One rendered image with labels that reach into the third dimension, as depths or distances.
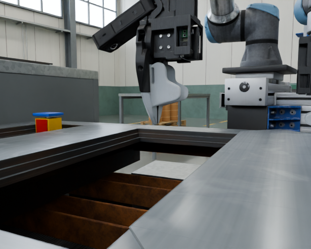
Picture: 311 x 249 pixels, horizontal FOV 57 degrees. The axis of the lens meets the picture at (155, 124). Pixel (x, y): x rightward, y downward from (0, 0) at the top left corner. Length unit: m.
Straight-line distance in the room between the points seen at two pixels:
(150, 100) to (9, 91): 0.70
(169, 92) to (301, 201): 0.23
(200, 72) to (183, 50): 11.09
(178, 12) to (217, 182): 0.24
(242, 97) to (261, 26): 0.29
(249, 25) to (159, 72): 0.76
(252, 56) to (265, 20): 0.13
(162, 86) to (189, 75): 11.28
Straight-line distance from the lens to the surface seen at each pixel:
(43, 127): 0.86
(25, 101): 1.10
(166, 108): 8.45
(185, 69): 11.80
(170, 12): 0.44
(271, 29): 1.16
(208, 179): 0.33
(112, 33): 0.47
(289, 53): 10.60
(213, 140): 0.71
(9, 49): 10.44
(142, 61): 0.41
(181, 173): 0.97
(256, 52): 1.13
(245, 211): 0.25
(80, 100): 1.31
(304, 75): 0.64
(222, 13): 1.12
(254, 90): 0.98
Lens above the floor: 0.94
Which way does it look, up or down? 6 degrees down
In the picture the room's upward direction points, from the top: straight up
